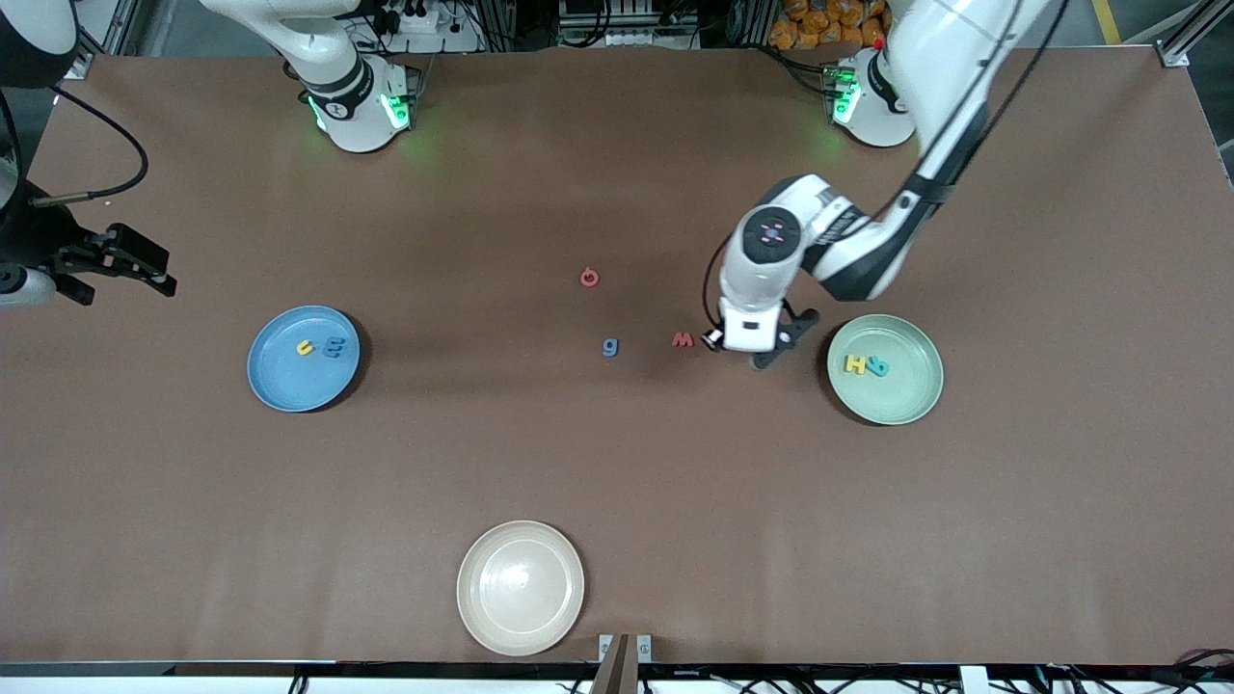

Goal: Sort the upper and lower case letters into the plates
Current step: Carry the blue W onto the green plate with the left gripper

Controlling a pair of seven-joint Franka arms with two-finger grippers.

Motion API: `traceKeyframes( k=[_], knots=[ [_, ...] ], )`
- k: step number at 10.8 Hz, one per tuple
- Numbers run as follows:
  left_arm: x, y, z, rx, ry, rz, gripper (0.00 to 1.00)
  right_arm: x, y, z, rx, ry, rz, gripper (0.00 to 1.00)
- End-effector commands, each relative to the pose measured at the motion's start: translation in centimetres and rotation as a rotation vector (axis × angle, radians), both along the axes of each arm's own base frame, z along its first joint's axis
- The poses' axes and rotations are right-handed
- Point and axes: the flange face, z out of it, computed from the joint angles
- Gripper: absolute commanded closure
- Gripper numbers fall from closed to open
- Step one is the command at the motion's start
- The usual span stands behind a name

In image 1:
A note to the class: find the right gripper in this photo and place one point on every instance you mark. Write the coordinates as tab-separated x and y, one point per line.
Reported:
39	243

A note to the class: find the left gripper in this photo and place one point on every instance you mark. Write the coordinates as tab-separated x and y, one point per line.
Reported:
714	338

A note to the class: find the yellow letter H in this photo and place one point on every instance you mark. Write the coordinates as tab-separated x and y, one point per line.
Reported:
855	364

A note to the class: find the teal letter R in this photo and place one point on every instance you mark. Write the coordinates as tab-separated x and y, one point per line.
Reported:
877	367

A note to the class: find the blue letter m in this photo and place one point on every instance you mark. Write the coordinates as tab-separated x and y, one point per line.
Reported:
334	348

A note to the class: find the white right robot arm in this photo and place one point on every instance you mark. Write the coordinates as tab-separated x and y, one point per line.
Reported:
337	67

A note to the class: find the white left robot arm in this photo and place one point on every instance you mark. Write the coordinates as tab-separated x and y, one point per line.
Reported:
945	58

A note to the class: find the red letter G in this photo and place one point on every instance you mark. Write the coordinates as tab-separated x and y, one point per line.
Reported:
584	279

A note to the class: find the green plate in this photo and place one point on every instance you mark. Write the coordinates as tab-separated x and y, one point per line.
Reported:
897	395

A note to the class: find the blue plate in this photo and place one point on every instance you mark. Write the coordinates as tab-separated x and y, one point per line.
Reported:
289	381

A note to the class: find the black electronics box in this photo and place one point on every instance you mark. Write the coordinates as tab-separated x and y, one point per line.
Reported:
627	39

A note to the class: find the beige plate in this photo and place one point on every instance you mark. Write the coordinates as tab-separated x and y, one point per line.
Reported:
521	588

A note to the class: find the orange packets pile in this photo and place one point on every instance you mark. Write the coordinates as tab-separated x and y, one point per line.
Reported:
800	29

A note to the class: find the white power strip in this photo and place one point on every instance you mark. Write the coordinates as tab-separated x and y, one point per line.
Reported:
415	21

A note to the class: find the aluminium frame post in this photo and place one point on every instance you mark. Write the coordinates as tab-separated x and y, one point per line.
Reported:
1181	48
82	64

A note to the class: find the metal mount bracket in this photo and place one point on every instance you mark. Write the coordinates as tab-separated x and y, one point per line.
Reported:
617	665

